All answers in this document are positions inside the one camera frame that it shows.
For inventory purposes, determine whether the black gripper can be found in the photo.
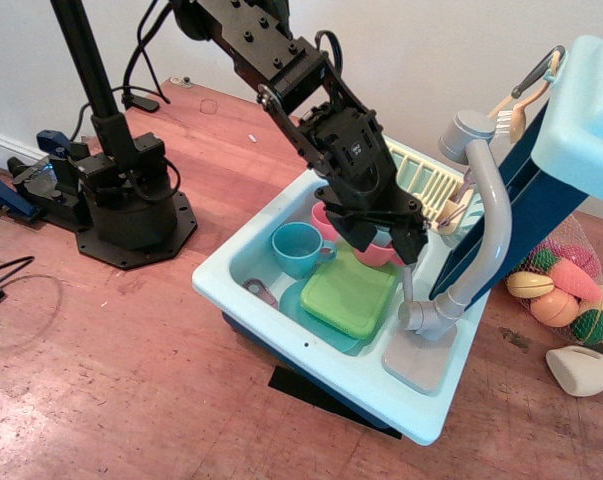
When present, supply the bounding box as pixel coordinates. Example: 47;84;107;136
298;102;428;265

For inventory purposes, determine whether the black cable on table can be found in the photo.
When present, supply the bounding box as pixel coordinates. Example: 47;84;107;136
0;255;63;351

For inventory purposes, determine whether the teal toy mug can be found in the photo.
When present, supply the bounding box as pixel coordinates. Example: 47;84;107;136
271;222;337;279

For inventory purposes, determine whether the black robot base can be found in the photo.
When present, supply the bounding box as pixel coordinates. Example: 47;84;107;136
7;130;198;270

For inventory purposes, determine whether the pink toy cup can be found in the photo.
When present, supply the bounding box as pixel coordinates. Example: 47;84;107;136
311;202;339;242

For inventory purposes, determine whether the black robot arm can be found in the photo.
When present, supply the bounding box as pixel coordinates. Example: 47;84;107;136
173;0;428;264

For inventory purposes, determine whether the tan toy spoon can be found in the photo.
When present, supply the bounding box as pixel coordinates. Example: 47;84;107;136
509;53;562;144

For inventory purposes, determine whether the grey toy faucet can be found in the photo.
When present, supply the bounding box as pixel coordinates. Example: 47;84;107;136
414;110;512;341

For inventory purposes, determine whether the green square toy plate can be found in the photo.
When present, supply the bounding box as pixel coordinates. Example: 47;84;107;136
300;251;398;340

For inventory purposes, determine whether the blue clamp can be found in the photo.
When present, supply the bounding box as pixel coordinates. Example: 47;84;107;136
0;179;38;219

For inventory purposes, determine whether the brown toy utensil in sink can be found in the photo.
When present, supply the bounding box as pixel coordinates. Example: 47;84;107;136
243;278;278;308

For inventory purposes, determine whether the light blue toy shelf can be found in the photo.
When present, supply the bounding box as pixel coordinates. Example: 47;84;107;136
531;35;603;200

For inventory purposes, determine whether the yellow toy dish rack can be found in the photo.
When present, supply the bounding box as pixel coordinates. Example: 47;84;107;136
385;137;474;236

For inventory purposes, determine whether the cream toy bottle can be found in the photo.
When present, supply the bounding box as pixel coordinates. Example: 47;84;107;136
545;345;603;397

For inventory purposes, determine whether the grey faucet lever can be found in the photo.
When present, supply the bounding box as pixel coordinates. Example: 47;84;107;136
397;265;424;332

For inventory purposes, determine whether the pink toy bowl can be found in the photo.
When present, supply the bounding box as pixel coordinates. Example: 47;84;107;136
353;229;405;268

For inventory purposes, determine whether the toy dish brush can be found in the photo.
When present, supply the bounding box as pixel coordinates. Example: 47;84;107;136
488;81;550;144

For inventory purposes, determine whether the mesh bag of toy food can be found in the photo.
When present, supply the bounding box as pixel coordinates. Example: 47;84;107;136
505;217;603;347

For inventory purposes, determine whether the teal round toy plate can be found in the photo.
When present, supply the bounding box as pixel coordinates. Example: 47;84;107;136
279;281;359;353

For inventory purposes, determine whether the light blue toy sink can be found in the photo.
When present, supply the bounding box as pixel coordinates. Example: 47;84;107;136
192;172;485;445

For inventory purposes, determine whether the grey hanging toy utensil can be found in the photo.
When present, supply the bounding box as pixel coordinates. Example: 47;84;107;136
510;44;565;99

